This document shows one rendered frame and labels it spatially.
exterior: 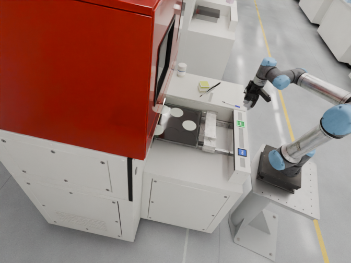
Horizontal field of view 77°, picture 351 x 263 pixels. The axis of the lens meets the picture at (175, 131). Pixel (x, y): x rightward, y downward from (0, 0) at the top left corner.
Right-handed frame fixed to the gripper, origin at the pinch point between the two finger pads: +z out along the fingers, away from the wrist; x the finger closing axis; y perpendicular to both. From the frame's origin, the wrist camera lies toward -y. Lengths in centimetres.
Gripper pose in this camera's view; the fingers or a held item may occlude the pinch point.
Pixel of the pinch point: (249, 108)
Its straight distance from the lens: 153.4
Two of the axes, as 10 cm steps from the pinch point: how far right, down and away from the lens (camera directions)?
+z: -1.4, 6.7, 7.3
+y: -9.8, -2.1, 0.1
